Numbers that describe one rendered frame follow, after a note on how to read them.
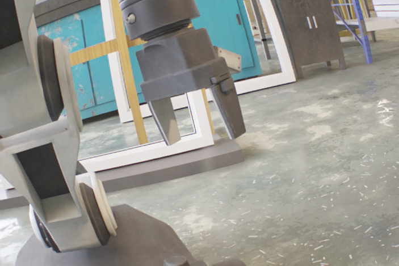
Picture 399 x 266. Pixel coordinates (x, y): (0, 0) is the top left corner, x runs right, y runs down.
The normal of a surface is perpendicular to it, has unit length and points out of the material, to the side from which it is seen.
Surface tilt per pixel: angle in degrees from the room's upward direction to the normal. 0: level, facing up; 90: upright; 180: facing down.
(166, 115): 84
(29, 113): 127
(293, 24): 90
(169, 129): 84
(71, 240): 116
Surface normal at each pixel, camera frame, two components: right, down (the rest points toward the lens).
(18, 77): 0.35, 0.81
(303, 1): 0.14, 0.18
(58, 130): -0.16, -0.92
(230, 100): 0.68, -0.11
